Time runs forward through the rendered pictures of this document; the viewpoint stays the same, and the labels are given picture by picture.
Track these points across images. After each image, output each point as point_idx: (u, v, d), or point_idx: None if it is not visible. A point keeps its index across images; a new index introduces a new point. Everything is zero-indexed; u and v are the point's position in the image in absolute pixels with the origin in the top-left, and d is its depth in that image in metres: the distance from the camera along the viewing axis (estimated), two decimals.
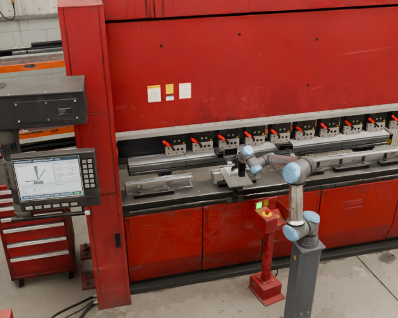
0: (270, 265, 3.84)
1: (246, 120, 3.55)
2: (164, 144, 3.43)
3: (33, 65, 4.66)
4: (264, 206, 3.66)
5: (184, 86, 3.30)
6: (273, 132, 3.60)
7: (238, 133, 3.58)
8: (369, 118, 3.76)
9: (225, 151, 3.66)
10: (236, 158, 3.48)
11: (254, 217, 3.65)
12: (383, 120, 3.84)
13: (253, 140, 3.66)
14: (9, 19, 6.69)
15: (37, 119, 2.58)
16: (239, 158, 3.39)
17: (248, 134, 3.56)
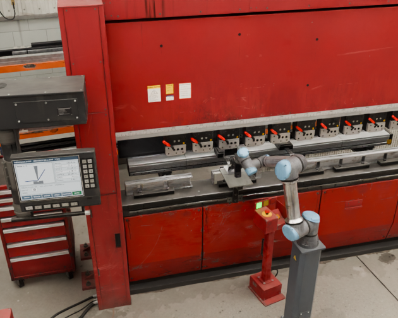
0: (270, 265, 3.84)
1: (246, 120, 3.55)
2: (164, 144, 3.43)
3: (33, 65, 4.66)
4: (264, 206, 3.66)
5: (184, 86, 3.30)
6: (273, 132, 3.60)
7: (238, 133, 3.58)
8: (369, 118, 3.76)
9: (225, 151, 3.66)
10: (232, 159, 3.55)
11: (254, 217, 3.65)
12: (383, 120, 3.84)
13: (253, 140, 3.66)
14: (9, 19, 6.69)
15: (37, 119, 2.58)
16: (235, 159, 3.46)
17: (248, 134, 3.56)
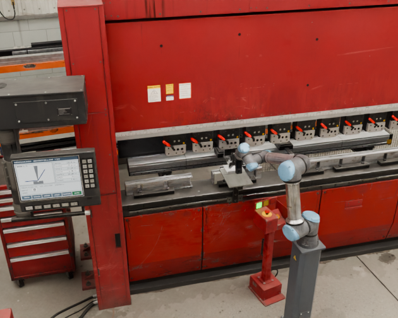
0: (270, 265, 3.84)
1: (246, 120, 3.55)
2: (164, 144, 3.43)
3: (33, 65, 4.66)
4: (264, 206, 3.66)
5: (184, 86, 3.30)
6: (273, 132, 3.60)
7: (238, 133, 3.58)
8: (369, 118, 3.76)
9: (225, 151, 3.66)
10: (234, 155, 3.52)
11: (254, 217, 3.65)
12: (383, 120, 3.84)
13: (253, 140, 3.66)
14: (9, 19, 6.69)
15: (37, 119, 2.58)
16: (235, 154, 3.43)
17: (248, 134, 3.56)
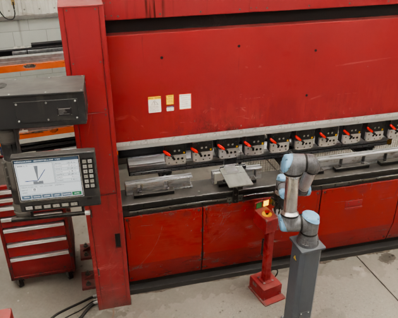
0: (270, 265, 3.84)
1: (245, 130, 3.58)
2: (165, 153, 3.47)
3: (33, 65, 4.66)
4: (264, 206, 3.66)
5: (184, 96, 3.34)
6: (273, 141, 3.64)
7: (237, 142, 3.62)
8: (367, 128, 3.79)
9: (225, 159, 3.70)
10: (273, 199, 3.59)
11: (254, 217, 3.65)
12: (381, 129, 3.88)
13: (253, 149, 3.69)
14: (9, 19, 6.69)
15: (37, 119, 2.58)
16: (276, 192, 3.52)
17: (247, 143, 3.60)
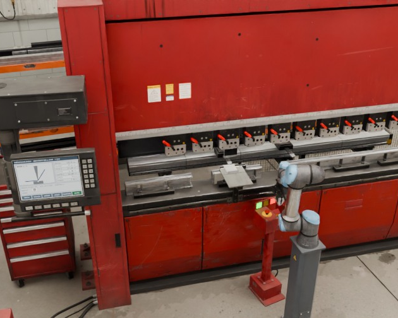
0: (270, 265, 3.84)
1: (246, 120, 3.55)
2: (164, 144, 3.43)
3: (33, 65, 4.66)
4: (264, 206, 3.66)
5: (184, 86, 3.30)
6: (273, 132, 3.60)
7: (238, 133, 3.58)
8: (369, 118, 3.76)
9: (225, 151, 3.66)
10: (276, 187, 3.53)
11: (254, 217, 3.65)
12: (383, 120, 3.84)
13: (253, 140, 3.66)
14: (9, 19, 6.69)
15: (37, 119, 2.58)
16: (278, 180, 3.46)
17: (248, 134, 3.56)
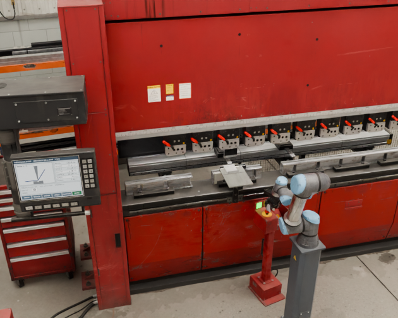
0: (270, 265, 3.84)
1: (246, 120, 3.55)
2: (164, 144, 3.43)
3: (33, 65, 4.66)
4: (264, 206, 3.66)
5: (184, 86, 3.30)
6: (273, 132, 3.60)
7: (238, 133, 3.58)
8: (369, 118, 3.76)
9: (225, 151, 3.66)
10: None
11: (254, 217, 3.65)
12: (383, 120, 3.84)
13: (253, 140, 3.66)
14: (9, 19, 6.69)
15: (37, 119, 2.58)
16: None
17: (248, 134, 3.56)
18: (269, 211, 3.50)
